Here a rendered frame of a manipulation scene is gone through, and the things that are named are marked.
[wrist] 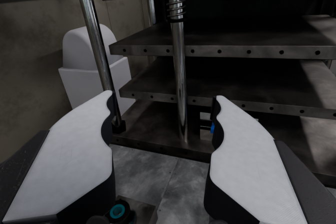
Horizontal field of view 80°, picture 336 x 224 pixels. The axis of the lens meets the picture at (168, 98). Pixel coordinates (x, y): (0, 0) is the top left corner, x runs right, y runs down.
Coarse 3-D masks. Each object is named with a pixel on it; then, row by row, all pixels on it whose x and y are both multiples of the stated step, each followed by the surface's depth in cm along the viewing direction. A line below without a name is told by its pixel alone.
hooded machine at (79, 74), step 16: (80, 32) 198; (64, 48) 212; (80, 48) 204; (64, 64) 223; (80, 64) 214; (112, 64) 221; (64, 80) 230; (80, 80) 221; (96, 80) 212; (112, 80) 222; (128, 80) 252; (80, 96) 233
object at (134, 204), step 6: (120, 198) 72; (126, 198) 72; (132, 204) 70; (138, 204) 70; (144, 204) 69; (150, 204) 69; (132, 210) 68; (138, 210) 68; (144, 210) 68; (150, 210) 67; (132, 216) 68; (138, 216) 66; (144, 216) 66; (150, 216) 66; (156, 216) 70; (132, 222) 66; (138, 222) 64; (144, 222) 64; (150, 222) 66
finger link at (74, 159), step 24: (96, 96) 11; (72, 120) 9; (96, 120) 9; (48, 144) 8; (72, 144) 8; (96, 144) 8; (48, 168) 7; (72, 168) 7; (96, 168) 7; (24, 192) 6; (48, 192) 6; (72, 192) 6; (96, 192) 6; (24, 216) 5; (48, 216) 5; (72, 216) 6
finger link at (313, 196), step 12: (276, 144) 8; (288, 156) 8; (288, 168) 7; (300, 168) 7; (300, 180) 7; (312, 180) 7; (300, 192) 6; (312, 192) 6; (324, 192) 6; (300, 204) 6; (312, 204) 6; (324, 204) 6; (312, 216) 6; (324, 216) 6
